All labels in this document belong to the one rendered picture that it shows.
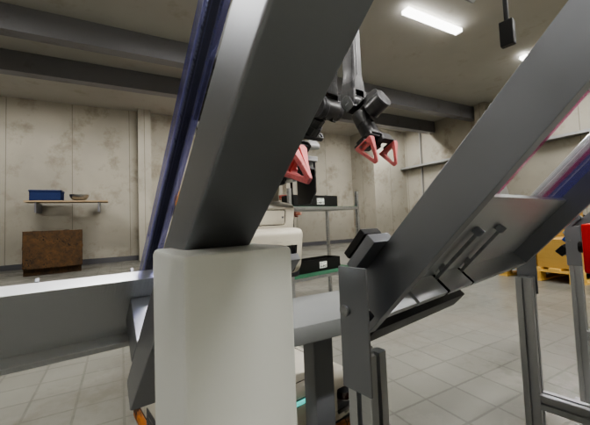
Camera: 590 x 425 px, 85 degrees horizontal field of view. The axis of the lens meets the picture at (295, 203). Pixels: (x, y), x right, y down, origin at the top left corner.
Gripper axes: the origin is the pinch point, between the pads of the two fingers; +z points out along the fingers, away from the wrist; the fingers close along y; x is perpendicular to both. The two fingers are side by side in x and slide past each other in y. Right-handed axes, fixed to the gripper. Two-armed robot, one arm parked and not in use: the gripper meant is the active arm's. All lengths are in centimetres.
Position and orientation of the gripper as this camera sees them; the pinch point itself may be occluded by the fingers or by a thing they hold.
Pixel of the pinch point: (307, 178)
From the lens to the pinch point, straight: 58.3
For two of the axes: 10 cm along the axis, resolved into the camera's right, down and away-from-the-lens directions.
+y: 7.6, 0.1, 6.6
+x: -4.2, 7.8, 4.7
